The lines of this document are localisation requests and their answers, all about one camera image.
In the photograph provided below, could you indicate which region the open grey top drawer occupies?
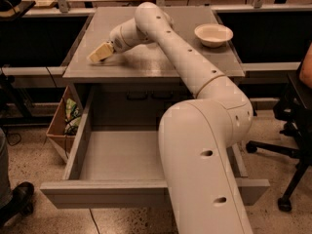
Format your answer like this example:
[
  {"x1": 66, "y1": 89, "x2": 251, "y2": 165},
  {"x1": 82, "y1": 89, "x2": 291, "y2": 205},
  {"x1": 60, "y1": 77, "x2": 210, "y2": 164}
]
[{"x1": 39, "y1": 87, "x2": 271, "y2": 210}]

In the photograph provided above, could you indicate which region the right black drawer handle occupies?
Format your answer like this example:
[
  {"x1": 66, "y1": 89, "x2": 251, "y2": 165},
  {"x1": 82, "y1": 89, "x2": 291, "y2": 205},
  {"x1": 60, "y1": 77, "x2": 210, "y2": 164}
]
[{"x1": 151, "y1": 92, "x2": 174, "y2": 99}]

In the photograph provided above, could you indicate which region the black drawer handle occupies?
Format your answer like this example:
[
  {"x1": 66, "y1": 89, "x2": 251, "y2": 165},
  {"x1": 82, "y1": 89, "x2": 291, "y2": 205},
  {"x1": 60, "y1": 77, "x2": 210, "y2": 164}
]
[
  {"x1": 151, "y1": 92, "x2": 174, "y2": 99},
  {"x1": 126, "y1": 92, "x2": 148, "y2": 101}
]

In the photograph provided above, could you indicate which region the black shoe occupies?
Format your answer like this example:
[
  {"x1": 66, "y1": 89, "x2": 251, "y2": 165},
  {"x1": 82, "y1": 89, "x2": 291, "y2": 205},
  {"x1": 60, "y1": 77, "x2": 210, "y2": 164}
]
[{"x1": 0, "y1": 181, "x2": 34, "y2": 226}]

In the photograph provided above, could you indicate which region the green snack bag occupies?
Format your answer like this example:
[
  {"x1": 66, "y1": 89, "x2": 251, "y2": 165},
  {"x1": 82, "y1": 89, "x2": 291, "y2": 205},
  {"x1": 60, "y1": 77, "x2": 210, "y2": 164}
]
[{"x1": 64, "y1": 98, "x2": 81, "y2": 136}]

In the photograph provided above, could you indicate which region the grey drawer cabinet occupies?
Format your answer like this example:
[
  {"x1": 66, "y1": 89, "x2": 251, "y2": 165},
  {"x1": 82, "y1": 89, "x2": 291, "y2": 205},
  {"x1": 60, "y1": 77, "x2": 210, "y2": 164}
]
[{"x1": 62, "y1": 5, "x2": 246, "y2": 129}]

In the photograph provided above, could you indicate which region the blue jeans leg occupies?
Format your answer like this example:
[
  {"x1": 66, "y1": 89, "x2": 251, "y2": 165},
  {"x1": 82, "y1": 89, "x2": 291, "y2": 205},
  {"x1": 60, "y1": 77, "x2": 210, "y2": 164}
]
[{"x1": 0, "y1": 129, "x2": 12, "y2": 209}]

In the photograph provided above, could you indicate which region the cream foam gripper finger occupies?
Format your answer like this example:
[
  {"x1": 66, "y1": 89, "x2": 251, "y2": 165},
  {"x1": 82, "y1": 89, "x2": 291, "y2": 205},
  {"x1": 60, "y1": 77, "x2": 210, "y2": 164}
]
[{"x1": 88, "y1": 42, "x2": 114, "y2": 63}]

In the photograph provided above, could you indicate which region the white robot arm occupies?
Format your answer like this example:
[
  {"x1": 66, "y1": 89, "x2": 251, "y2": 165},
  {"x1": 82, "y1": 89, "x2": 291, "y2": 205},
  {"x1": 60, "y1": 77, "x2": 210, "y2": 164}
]
[{"x1": 89, "y1": 2, "x2": 253, "y2": 234}]

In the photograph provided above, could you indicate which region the left black drawer handle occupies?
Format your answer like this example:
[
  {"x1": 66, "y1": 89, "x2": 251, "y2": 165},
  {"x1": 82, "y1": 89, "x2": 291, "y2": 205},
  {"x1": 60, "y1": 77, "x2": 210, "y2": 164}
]
[{"x1": 126, "y1": 92, "x2": 148, "y2": 101}]

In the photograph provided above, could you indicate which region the white paper bowl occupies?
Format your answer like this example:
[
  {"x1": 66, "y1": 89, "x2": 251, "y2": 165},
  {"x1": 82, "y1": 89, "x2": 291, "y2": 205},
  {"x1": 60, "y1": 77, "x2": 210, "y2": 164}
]
[{"x1": 194, "y1": 23, "x2": 233, "y2": 48}]

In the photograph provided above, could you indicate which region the black office chair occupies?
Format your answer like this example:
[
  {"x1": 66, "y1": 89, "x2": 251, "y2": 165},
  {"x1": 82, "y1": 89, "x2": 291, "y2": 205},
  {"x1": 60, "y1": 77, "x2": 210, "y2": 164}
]
[{"x1": 245, "y1": 61, "x2": 312, "y2": 213}]

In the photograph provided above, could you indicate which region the wooden crate with bags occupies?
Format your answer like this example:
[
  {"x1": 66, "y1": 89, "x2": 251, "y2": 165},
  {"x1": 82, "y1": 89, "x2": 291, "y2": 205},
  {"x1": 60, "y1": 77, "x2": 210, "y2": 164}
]
[{"x1": 46, "y1": 87, "x2": 76, "y2": 162}]

